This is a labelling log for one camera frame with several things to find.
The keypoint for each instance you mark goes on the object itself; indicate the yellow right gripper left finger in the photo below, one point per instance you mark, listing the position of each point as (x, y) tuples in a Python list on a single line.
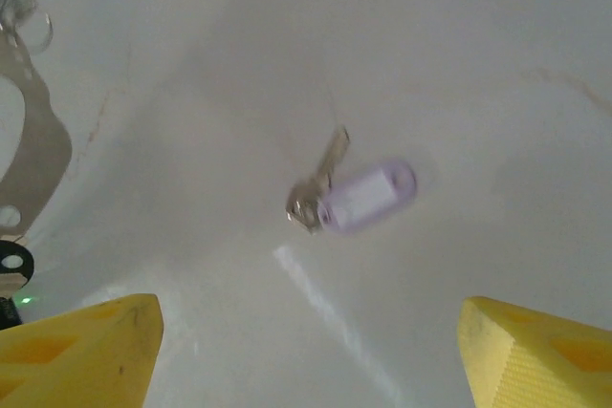
[(86, 355)]

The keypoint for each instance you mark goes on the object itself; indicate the silver key with purple tag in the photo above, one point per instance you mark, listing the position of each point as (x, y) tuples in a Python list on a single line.
[(368, 193)]

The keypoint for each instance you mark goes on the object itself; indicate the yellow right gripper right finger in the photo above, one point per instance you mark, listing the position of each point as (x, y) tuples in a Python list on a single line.
[(540, 360)]

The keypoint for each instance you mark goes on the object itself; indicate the metal keyring plate with rings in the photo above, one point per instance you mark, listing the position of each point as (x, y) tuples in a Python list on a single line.
[(48, 150)]

